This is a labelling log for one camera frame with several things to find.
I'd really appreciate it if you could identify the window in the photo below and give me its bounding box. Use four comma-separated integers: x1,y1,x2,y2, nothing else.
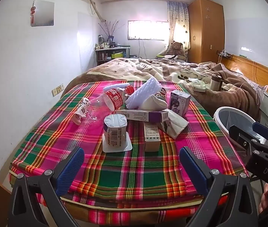
127,20,169,41

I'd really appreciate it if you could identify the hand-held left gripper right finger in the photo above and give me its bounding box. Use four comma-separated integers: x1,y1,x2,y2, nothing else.
179,147,259,227

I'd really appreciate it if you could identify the long white purple box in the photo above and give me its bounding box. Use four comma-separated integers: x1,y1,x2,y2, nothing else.
115,109,170,123

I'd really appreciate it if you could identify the white yogurt cup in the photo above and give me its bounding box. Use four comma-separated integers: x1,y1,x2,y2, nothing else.
102,114,132,153

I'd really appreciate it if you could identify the crushed printed paper cup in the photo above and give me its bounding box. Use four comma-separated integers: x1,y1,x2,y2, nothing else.
72,97,92,124
139,87,170,111

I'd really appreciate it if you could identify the wooden bed headboard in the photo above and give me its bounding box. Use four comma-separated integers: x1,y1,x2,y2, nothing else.
219,54,268,93

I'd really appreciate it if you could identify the white foam fruit net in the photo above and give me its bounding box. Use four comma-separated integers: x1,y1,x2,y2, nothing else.
126,77,161,110
103,82,128,94

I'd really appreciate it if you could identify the brown teddy bear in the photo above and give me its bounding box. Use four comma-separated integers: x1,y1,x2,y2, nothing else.
167,41,186,61

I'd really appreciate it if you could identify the white charging cable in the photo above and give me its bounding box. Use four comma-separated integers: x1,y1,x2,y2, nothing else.
231,61,261,104

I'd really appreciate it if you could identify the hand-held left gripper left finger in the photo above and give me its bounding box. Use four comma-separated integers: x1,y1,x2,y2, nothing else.
8,147,85,227

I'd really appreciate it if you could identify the vase with dry branches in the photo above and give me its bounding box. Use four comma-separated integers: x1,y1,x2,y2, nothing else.
98,20,125,43

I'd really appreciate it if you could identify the wooden wardrobe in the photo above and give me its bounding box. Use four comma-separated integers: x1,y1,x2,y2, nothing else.
188,0,226,64

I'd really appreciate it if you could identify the beige green box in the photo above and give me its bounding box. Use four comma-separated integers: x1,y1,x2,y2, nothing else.
144,122,161,152

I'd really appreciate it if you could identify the bed with brown blanket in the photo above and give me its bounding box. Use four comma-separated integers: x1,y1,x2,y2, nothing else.
63,57,267,123

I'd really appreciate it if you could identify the purple cartoon print box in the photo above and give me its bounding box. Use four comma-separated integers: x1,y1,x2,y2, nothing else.
168,90,191,117

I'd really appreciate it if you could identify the cluttered grey shelf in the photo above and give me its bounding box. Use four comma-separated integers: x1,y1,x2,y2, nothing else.
95,46,131,67

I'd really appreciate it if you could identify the square wall mirror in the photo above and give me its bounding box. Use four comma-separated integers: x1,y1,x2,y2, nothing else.
31,0,55,27

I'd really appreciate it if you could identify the brown steel thermos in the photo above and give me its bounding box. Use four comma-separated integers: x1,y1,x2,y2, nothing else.
210,74,223,91

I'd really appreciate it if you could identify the clear plastic bottle red label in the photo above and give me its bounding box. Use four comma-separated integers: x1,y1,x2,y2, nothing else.
87,85,135,121

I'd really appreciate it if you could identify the white power strip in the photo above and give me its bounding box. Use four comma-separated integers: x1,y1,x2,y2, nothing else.
217,50,234,58

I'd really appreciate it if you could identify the wall socket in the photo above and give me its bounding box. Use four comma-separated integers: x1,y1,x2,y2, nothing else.
52,84,65,97

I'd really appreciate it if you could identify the white round trash bin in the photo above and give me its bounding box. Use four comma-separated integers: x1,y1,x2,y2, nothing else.
213,106,267,147

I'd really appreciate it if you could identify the patterned curtain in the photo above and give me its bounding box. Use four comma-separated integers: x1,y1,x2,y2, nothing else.
167,1,191,50

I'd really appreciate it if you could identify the air conditioner pipe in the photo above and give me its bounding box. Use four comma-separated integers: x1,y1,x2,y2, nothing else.
87,0,107,22

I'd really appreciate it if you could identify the white green tissue pack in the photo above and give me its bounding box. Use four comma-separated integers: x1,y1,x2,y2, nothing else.
188,77,206,93

